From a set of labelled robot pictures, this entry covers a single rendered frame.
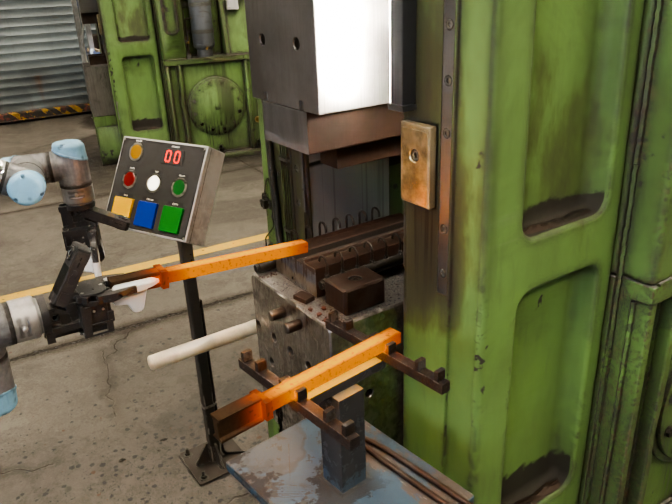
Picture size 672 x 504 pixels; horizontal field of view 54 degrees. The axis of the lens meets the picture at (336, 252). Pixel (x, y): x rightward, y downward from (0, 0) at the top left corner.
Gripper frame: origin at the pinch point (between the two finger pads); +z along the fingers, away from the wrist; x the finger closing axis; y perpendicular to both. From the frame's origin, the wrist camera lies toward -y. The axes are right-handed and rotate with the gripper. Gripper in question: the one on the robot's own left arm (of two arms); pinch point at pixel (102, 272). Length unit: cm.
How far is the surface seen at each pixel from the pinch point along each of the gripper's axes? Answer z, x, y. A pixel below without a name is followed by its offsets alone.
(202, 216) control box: -7.7, -12.7, -27.9
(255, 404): -8, 80, -30
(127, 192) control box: -12.0, -30.0, -7.4
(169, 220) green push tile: -7.4, -13.5, -18.6
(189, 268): -20, 50, -22
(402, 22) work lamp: -62, 44, -67
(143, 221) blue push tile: -5.8, -19.8, -11.2
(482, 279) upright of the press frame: -14, 62, -78
